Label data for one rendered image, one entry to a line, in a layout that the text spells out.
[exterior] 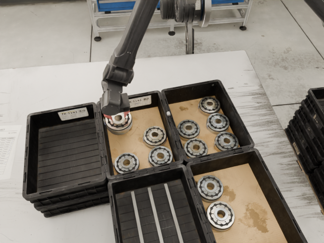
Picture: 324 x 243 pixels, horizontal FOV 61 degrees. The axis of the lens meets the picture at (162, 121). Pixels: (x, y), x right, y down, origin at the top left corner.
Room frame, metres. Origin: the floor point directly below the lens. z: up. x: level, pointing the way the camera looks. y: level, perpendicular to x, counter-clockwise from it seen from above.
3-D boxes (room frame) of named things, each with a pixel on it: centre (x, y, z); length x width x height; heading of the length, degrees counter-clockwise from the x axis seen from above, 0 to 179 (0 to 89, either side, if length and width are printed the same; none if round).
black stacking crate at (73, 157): (0.59, 0.40, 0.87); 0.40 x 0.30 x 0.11; 14
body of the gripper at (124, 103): (0.64, 0.17, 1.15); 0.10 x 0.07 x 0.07; 104
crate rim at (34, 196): (0.59, 0.40, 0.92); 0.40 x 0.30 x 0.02; 14
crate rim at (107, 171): (0.66, 0.11, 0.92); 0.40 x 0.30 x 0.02; 14
